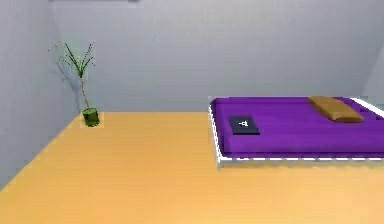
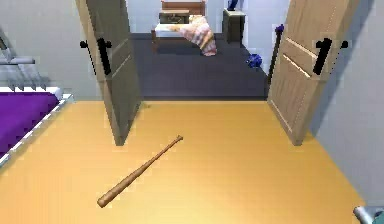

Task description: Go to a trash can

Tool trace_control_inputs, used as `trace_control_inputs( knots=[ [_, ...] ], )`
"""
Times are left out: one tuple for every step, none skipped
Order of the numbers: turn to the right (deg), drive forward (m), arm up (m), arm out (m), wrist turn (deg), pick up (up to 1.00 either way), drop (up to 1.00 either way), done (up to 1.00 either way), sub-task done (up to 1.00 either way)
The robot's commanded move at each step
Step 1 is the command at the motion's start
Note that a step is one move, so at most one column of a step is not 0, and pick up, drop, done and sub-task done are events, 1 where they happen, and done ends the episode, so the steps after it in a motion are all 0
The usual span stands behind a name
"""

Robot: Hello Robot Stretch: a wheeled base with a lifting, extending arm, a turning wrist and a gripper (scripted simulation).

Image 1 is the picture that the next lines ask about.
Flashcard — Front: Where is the dark blue book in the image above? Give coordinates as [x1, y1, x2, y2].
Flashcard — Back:
[227, 115, 261, 136]

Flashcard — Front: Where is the green potted house plant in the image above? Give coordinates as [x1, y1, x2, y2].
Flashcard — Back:
[48, 41, 101, 128]

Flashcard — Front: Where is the brown pillow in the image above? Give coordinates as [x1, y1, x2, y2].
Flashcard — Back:
[307, 95, 365, 123]

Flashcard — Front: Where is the purple bed with white frame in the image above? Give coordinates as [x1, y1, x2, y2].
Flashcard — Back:
[207, 95, 384, 170]

